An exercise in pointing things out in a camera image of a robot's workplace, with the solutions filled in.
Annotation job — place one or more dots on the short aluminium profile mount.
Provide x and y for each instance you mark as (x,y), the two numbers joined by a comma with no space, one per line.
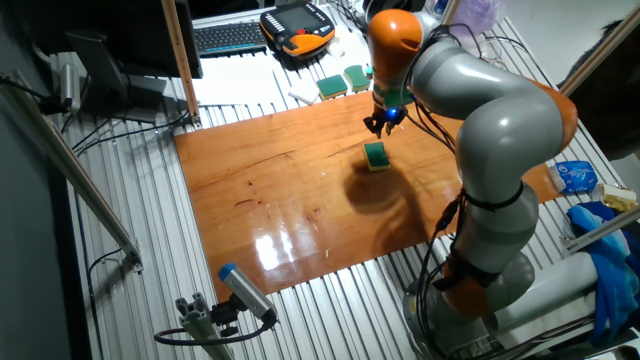
(200,325)

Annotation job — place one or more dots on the black computer keyboard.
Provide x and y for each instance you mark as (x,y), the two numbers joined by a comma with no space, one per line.
(227,37)

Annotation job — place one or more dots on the white paper sheet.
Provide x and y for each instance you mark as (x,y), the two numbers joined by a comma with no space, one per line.
(235,80)

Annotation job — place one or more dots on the blue cloth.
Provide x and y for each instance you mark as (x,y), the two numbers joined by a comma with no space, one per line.
(615,280)

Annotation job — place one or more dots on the person in dark clothes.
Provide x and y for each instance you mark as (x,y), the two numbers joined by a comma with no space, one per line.
(615,100)

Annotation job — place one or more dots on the glass cup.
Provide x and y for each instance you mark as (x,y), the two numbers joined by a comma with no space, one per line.
(487,50)

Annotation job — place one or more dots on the yellow white packet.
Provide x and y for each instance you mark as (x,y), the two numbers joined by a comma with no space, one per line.
(620,197)

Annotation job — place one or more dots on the white foam block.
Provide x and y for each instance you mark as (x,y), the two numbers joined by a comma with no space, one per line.
(305,93)

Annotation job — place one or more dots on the wavy green yellow sponge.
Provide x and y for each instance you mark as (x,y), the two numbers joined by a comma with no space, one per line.
(356,76)

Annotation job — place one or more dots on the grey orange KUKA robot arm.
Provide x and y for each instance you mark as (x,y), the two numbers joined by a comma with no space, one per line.
(500,125)

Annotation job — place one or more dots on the silver camera with blue cap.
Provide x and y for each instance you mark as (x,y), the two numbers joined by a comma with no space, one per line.
(245,292)

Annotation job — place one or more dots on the aluminium frame bar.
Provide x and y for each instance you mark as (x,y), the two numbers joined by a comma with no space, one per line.
(600,231)
(451,6)
(75,170)
(600,51)

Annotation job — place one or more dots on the blue tissue packet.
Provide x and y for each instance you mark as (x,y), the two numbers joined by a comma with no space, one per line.
(575,177)

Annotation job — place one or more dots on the black computer monitor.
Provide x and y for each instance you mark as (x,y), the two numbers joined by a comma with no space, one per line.
(125,30)

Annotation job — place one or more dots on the tan frame post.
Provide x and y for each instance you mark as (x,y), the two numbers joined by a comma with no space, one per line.
(180,55)

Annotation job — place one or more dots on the purple plastic bag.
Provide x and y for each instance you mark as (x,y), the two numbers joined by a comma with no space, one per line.
(480,12)

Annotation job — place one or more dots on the silver depth camera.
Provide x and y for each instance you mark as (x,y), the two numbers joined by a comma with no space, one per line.
(70,85)

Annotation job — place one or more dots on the orange black teach pendant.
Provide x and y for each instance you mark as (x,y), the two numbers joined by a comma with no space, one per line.
(295,25)

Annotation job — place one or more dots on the glossy wooden board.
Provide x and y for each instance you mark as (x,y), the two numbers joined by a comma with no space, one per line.
(280,190)

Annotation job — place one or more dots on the small white cup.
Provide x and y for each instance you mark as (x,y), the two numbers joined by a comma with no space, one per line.
(336,49)

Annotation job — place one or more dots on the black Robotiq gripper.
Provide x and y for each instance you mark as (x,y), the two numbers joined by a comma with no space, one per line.
(390,114)

